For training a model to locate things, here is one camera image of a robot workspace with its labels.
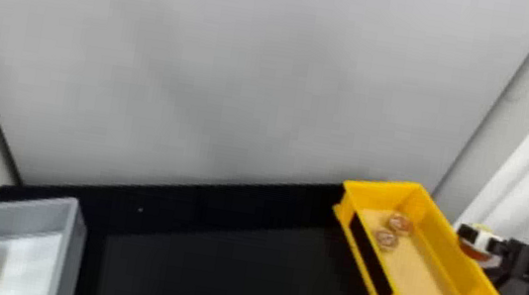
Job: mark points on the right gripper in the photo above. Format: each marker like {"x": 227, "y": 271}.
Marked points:
{"x": 521, "y": 258}

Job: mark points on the yellow can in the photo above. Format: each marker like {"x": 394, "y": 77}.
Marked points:
{"x": 482, "y": 244}
{"x": 399, "y": 224}
{"x": 386, "y": 239}

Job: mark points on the yellow tray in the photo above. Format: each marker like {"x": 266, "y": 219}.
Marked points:
{"x": 432, "y": 294}

